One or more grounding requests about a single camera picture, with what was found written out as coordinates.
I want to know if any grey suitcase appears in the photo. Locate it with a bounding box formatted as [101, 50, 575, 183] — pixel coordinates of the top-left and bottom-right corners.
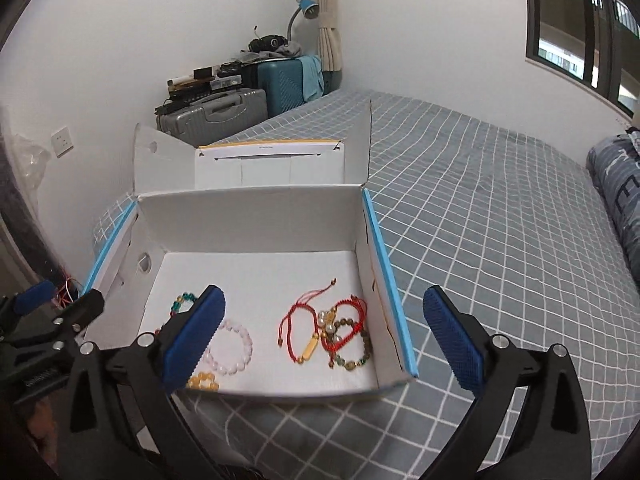
[156, 89, 268, 148]

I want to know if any small pearl piece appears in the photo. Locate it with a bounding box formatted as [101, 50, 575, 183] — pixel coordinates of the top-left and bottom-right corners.
[318, 308, 341, 344]

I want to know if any red cord gold charm bracelet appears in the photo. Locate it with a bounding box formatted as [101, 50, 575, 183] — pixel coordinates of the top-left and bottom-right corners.
[276, 277, 339, 365]

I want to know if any white blue cardboard box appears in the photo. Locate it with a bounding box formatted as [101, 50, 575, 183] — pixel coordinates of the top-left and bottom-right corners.
[84, 100, 418, 401]

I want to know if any yellow amber bead bracelet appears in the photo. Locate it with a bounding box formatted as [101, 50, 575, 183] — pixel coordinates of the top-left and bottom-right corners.
[185, 370, 222, 392]

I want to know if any folded blue grey duvet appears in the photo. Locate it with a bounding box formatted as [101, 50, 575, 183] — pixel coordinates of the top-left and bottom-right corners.
[586, 128, 640, 283]

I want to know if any pink bead bracelet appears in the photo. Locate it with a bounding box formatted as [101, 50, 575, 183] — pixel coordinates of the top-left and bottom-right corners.
[200, 317, 254, 377]

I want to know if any multicolour bead bracelet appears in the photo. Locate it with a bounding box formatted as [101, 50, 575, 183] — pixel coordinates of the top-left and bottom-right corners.
[169, 290, 200, 317]

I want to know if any teal suitcase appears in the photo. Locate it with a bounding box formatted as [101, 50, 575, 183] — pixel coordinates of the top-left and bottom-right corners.
[256, 55, 324, 117]

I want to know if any blue desk lamp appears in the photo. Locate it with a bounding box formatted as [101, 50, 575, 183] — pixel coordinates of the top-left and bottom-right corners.
[286, 0, 320, 41]

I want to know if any grey checked bed sheet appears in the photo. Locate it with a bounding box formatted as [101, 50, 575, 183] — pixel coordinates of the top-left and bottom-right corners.
[92, 88, 640, 480]

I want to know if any left beige curtain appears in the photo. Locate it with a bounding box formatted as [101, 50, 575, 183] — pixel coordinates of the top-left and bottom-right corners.
[317, 0, 343, 72]

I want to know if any dark framed window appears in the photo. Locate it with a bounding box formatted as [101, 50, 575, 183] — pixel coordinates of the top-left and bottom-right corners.
[525, 0, 639, 117]

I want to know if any white wall socket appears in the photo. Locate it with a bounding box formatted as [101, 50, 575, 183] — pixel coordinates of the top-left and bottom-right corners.
[50, 126, 74, 158]

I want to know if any dark clutter pile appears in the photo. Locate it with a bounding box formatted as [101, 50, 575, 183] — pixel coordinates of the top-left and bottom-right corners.
[154, 35, 303, 116]

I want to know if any brown green bead bracelet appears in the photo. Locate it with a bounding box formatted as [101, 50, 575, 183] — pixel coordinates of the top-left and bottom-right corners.
[326, 314, 376, 372]

